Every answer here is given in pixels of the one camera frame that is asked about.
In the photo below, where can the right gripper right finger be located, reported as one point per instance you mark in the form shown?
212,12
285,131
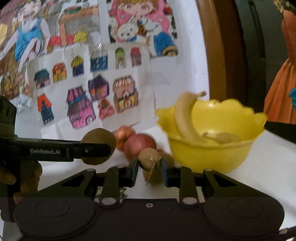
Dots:
228,209

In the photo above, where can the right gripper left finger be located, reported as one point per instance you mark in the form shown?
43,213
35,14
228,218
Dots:
66,208

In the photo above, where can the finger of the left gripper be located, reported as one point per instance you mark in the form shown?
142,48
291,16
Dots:
90,150

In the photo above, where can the brown kiwi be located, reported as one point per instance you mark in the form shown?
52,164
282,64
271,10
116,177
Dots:
167,157
99,136

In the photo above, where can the red apple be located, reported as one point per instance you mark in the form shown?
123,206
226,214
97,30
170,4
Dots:
136,143
122,134

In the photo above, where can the yellow banana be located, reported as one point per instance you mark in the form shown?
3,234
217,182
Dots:
222,137
182,114

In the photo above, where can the person's left hand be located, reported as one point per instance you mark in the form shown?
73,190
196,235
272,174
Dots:
28,181

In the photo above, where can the houses drawing paper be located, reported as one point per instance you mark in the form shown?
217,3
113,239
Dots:
79,88

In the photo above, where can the yellow plastic bowl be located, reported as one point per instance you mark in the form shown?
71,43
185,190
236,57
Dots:
228,128

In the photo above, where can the girl in orange dress poster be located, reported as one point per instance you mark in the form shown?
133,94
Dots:
279,103

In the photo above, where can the girl on steps drawing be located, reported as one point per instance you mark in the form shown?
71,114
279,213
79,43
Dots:
33,29

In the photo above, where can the pink anime girl drawing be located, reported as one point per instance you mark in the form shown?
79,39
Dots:
148,22

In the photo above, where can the brown wooden door frame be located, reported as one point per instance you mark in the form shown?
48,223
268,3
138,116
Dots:
224,49

